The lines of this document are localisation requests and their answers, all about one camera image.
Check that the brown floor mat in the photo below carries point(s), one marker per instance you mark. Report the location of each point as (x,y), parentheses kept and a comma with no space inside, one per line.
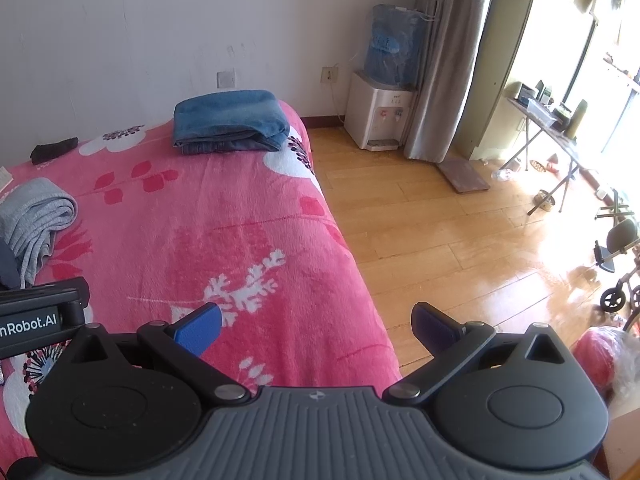
(462,175)

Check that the white water dispenser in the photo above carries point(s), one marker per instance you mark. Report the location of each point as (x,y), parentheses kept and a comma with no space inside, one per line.
(370,110)

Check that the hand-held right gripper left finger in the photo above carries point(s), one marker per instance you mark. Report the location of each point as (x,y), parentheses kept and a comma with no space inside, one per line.
(200,330)

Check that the blue jeans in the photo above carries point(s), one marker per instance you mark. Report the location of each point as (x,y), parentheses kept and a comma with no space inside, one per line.
(225,115)

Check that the white plastic bag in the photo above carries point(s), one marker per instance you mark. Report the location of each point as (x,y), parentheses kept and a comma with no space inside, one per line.
(627,365)

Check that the black cloth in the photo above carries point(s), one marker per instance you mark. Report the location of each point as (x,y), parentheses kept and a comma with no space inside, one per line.
(52,150)

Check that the grey knit sweater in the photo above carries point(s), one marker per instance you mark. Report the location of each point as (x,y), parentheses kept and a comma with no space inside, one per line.
(35,215)

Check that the dark green bottle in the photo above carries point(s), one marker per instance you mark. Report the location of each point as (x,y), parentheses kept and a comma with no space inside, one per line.
(576,119)

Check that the blue water bottle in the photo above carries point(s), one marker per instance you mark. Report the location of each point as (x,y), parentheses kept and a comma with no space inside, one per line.
(392,45)

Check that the dark navy garment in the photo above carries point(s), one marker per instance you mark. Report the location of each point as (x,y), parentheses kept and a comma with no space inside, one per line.
(7,265)

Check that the cardboard box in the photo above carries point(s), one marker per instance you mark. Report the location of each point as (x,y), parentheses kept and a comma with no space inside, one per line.
(625,435)

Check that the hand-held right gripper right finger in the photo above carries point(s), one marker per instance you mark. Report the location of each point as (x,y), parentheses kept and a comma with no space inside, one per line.
(435,330)

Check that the wall socket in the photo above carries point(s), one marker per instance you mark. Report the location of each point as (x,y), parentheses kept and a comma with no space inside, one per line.
(329,75)

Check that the clear plastic container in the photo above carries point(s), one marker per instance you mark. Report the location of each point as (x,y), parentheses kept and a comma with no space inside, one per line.
(542,111)

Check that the wheelchair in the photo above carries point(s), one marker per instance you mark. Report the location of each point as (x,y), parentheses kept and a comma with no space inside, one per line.
(622,235)

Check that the wall switch plate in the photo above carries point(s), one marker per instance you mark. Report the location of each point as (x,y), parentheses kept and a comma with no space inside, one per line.
(226,79)

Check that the grey curtain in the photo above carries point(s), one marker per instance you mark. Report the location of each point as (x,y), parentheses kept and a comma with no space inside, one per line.
(450,60)

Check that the red plastic bag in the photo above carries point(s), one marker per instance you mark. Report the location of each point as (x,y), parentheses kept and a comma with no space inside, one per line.
(595,355)

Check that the small floor bowl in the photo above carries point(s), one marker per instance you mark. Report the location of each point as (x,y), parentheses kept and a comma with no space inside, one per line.
(538,165)
(545,205)

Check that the folding table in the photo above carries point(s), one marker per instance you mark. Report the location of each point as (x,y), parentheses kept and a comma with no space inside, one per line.
(550,130)

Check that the pink floral blanket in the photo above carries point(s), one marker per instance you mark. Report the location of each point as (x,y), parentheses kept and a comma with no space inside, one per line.
(190,240)

